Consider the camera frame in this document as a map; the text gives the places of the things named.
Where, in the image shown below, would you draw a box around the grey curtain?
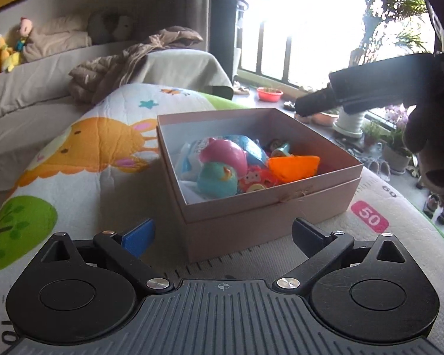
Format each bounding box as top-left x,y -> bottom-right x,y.
185,0 -> 212,53

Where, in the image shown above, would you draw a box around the red printed toy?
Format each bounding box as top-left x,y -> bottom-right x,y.
238,166 -> 282,194

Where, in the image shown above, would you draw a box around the grey covered sofa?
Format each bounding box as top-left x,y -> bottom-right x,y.
0,41 -> 234,193

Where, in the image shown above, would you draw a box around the grey plush toy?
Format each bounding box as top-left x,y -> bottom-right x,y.
87,9 -> 136,45

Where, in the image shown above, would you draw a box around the purple potted flowers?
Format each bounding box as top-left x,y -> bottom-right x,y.
380,105 -> 415,173

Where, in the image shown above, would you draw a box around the black window railing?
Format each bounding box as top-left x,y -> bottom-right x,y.
239,0 -> 359,93

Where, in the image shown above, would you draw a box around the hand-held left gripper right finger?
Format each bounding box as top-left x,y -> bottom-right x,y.
277,217 -> 408,291

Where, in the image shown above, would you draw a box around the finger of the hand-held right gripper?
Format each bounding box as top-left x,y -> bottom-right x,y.
295,54 -> 444,116

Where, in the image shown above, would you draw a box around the pink cardboard box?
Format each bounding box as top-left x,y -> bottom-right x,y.
156,108 -> 364,263

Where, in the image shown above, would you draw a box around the small green potted plant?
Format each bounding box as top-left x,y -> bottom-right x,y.
361,120 -> 382,147

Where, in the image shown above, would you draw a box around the yellow duck plush toy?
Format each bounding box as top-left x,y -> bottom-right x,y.
0,34 -> 23,73

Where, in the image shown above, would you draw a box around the white plant pot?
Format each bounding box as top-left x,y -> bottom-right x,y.
333,108 -> 367,137

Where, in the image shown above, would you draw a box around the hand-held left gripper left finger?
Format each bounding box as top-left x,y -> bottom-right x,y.
40,218 -> 173,293

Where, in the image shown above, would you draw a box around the blue face mask packet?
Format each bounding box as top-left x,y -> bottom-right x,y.
179,135 -> 269,183

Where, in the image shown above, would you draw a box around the green palm plant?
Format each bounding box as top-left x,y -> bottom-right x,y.
355,0 -> 441,60

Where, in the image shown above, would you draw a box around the beige folded blanket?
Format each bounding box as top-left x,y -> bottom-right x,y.
22,15 -> 93,63

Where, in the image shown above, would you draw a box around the brown crumpled blanket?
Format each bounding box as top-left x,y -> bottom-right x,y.
68,26 -> 204,104

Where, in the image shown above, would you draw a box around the printed cartoon blanket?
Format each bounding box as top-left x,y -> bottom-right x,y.
0,83 -> 444,341

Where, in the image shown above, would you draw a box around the red bowl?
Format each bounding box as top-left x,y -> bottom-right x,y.
256,87 -> 284,103

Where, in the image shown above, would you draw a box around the teal duck toy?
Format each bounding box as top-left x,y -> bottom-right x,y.
197,163 -> 242,196

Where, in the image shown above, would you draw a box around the small colourful toy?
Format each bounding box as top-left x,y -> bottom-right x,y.
266,138 -> 292,158

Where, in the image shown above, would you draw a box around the person's right hand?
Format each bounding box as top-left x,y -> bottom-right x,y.
403,55 -> 444,220

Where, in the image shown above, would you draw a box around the orange plastic toy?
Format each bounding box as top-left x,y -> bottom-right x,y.
267,154 -> 321,184

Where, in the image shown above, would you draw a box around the pink egg toy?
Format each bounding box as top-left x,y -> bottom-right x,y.
202,138 -> 249,171

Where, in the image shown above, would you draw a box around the pink-headed doll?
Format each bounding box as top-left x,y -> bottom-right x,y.
15,17 -> 36,53

